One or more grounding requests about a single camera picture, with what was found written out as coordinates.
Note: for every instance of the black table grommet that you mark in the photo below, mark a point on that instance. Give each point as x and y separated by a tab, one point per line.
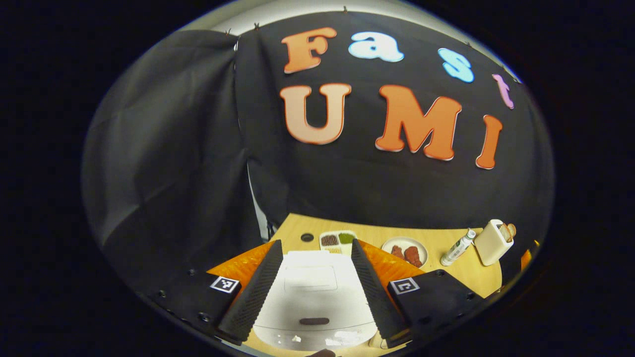
307	237

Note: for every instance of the white round plate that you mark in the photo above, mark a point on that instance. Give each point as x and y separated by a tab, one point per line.
404	241

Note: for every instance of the white drink bottle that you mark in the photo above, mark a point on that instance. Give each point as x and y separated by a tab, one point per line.
457	248

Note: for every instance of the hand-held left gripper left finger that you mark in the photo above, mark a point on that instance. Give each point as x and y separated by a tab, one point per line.
258	292

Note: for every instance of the red meat piece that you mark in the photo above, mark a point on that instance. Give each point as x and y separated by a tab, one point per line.
397	251
412	255

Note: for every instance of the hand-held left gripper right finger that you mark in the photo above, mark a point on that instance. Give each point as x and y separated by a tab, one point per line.
372	287

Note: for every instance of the cream toaster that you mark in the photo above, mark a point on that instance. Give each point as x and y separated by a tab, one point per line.
491	245

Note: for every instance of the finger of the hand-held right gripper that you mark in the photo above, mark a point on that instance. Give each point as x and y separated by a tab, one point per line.
527	258

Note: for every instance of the bread slice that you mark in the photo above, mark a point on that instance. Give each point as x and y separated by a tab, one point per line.
505	232
512	229

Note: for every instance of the white divided bean dish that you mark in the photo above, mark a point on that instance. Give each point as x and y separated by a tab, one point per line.
337	240

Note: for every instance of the black backdrop cloth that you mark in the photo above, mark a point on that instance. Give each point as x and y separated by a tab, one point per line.
173	148

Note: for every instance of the white rice cooker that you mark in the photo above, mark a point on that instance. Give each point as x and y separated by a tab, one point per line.
312	297

